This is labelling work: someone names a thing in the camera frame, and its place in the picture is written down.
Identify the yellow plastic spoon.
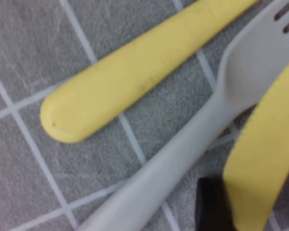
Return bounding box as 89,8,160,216
39,0,262,144

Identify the yellow plastic knife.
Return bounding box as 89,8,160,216
223,52,289,231

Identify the grey plastic fork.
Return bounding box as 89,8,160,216
76,0,289,231

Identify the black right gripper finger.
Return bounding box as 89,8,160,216
194,177,238,231

